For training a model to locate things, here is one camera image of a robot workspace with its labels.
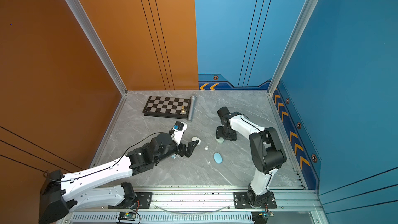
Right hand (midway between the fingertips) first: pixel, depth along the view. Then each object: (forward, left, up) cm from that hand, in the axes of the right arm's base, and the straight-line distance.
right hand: (222, 138), depth 93 cm
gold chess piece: (+19, +25, +4) cm, 32 cm away
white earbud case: (-1, +16, +1) cm, 16 cm away
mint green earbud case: (-2, +1, 0) cm, 3 cm away
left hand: (-9, +16, +19) cm, 26 cm away
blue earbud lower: (-20, +23, +22) cm, 38 cm away
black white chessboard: (+22, +36, +3) cm, 42 cm away
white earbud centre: (-6, +10, -1) cm, 11 cm away
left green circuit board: (-38, +47, -4) cm, 61 cm away
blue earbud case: (-12, +3, 0) cm, 12 cm away
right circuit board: (-39, -15, -4) cm, 42 cm away
